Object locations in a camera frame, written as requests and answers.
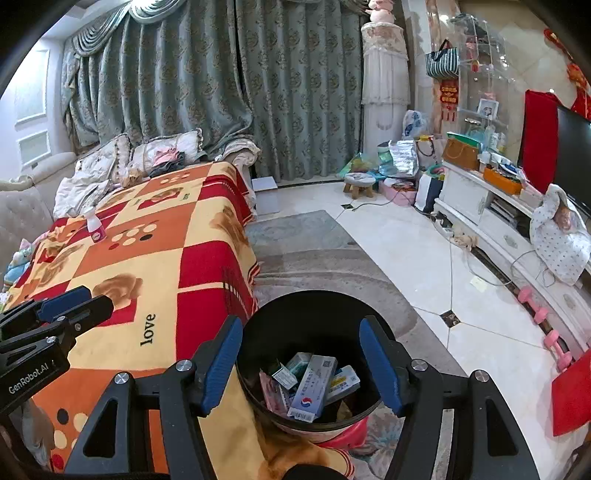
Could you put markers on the white photo frame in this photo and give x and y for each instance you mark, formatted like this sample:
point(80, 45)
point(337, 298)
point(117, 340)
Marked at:
point(488, 108)

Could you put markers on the printed checkered blanket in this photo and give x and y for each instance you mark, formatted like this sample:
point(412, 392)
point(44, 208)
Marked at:
point(138, 240)

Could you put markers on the white and black bag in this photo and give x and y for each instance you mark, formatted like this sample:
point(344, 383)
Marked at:
point(428, 194)

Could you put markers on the white dotted cloth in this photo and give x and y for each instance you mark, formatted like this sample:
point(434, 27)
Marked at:
point(558, 244)

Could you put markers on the white plastic bag blue print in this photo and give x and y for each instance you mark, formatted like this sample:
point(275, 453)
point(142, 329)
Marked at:
point(414, 124)

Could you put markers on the pink basin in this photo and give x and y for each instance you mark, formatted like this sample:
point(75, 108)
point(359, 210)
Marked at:
point(399, 193)

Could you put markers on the pile of pink clothes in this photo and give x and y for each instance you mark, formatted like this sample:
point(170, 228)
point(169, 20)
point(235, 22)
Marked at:
point(167, 159)

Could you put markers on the colourful baby cloth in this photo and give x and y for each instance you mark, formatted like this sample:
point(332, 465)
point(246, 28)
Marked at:
point(18, 263)

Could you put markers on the orange box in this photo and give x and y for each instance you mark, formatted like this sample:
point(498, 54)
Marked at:
point(502, 182)

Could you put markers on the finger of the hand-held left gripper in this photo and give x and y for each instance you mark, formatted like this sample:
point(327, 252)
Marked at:
point(64, 302)
point(92, 308)

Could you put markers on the red cloth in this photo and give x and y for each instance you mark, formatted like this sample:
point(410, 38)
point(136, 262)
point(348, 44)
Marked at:
point(538, 138)

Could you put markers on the small round stool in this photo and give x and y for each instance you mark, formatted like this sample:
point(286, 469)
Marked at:
point(360, 182)

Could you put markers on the red hanging decoration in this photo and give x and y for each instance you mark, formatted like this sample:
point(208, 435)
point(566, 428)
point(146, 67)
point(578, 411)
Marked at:
point(449, 99)

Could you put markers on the pink dumbbell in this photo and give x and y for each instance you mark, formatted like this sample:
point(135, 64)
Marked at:
point(559, 350)
point(533, 304)

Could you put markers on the silver foil bag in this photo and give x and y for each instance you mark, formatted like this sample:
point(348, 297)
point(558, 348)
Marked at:
point(404, 159)

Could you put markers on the red wall ornament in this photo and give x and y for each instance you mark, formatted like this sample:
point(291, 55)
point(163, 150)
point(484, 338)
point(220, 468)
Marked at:
point(579, 87)

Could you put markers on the black trash bin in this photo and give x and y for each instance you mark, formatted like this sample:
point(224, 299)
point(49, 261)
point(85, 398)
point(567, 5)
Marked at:
point(295, 318)

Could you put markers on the lace covered standing air conditioner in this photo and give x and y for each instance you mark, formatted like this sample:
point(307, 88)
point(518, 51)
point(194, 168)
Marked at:
point(385, 92)

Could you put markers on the white power strip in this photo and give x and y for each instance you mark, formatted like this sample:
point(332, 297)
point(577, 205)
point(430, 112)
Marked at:
point(457, 235)

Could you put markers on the beige tufted sofa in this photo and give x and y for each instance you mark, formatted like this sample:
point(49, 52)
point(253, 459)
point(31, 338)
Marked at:
point(27, 207)

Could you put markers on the black flat television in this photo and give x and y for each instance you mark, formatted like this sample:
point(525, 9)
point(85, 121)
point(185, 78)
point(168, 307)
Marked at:
point(575, 157)

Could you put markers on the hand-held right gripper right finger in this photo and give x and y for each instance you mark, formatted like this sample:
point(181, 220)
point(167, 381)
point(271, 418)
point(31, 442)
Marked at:
point(378, 364)

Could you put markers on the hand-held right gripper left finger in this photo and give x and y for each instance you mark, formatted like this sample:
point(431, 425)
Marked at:
point(221, 369)

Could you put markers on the brown gift bag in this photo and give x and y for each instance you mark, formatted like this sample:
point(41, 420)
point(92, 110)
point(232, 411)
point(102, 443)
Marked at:
point(461, 154)

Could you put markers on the pink plastic stool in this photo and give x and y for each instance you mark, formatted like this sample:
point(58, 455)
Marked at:
point(351, 436)

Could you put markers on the clear glass display shelf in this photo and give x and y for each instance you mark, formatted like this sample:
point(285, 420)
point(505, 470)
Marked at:
point(485, 60)

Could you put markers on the white medicine box blue label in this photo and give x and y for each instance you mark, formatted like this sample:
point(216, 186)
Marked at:
point(311, 392)

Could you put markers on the white TV cabinet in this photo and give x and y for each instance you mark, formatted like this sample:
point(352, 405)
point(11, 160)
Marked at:
point(489, 217)

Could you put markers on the white crumpled cloth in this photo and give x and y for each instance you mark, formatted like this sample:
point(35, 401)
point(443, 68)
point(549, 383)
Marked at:
point(83, 198)

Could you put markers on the white bottle pink label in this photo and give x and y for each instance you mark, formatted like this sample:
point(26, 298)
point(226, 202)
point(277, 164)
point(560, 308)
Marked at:
point(94, 226)

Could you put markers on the pink plush toy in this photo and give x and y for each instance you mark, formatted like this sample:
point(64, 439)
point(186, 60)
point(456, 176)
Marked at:
point(382, 11)

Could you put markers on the beige fringed cloth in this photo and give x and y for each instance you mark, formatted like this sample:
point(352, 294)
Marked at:
point(242, 152)

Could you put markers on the green patterned curtain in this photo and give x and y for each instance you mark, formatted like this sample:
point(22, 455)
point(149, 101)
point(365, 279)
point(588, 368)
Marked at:
point(207, 83)

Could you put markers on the striped tote bag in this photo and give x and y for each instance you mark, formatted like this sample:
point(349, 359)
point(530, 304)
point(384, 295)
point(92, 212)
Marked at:
point(442, 62)

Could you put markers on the embroidered beige pillow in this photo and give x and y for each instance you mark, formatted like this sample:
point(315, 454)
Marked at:
point(143, 154)
point(106, 159)

